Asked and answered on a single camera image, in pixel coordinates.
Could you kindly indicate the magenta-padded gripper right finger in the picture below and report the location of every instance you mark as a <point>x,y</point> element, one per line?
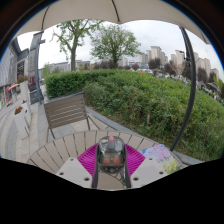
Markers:
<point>135,160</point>

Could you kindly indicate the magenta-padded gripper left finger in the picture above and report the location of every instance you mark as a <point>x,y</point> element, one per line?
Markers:
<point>87,160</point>

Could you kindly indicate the transparent grey computer mouse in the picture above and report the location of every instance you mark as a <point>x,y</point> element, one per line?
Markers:
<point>111,157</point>

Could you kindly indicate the floral print mouse pad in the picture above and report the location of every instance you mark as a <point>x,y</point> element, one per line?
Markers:
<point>163,156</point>

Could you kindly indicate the slatted brown chair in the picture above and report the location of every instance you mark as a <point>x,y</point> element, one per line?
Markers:
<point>65,111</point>

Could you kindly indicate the green hedge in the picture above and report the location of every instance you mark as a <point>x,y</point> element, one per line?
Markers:
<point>140,100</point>

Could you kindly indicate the white planter box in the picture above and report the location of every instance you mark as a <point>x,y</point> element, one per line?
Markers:
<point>24,88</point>
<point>21,124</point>

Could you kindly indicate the curved dark parasol pole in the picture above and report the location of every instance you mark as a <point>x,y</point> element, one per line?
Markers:
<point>192,83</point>

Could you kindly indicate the thin sparse tree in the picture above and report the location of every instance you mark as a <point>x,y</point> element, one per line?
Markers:
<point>73,56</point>

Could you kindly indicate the tall grey sign pillar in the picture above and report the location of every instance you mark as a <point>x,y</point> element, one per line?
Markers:
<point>32,66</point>

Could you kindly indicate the group of apartment buildings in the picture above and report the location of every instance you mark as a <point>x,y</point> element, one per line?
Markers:
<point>156,53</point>

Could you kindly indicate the round leafy tree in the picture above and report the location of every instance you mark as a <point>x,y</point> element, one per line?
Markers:
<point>113,41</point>

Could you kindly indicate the cream parasol canopy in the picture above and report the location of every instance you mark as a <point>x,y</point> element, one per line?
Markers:
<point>83,10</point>

